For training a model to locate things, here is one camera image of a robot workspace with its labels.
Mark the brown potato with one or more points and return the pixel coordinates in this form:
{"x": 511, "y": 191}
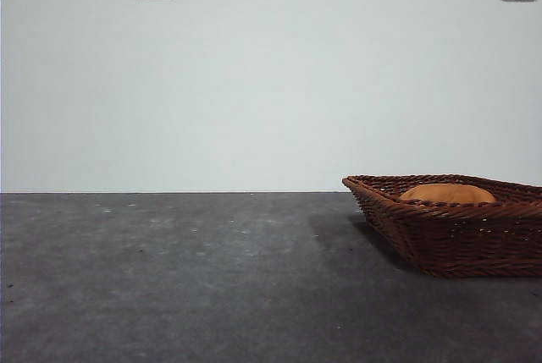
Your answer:
{"x": 449, "y": 194}

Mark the brown woven wicker basket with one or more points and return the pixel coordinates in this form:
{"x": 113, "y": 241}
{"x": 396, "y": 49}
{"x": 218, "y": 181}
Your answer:
{"x": 457, "y": 244}

